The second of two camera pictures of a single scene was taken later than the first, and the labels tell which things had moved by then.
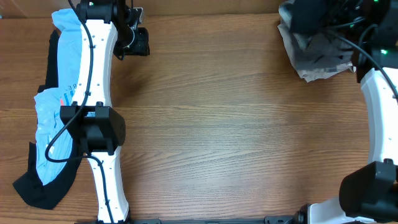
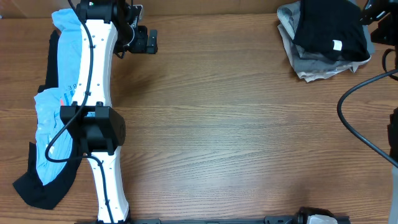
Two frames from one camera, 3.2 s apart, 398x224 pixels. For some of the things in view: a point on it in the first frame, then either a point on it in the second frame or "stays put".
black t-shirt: (318, 16) stays put
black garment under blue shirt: (51, 194) stays put
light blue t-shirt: (48, 116) stays put
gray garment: (321, 50) to (288, 15)
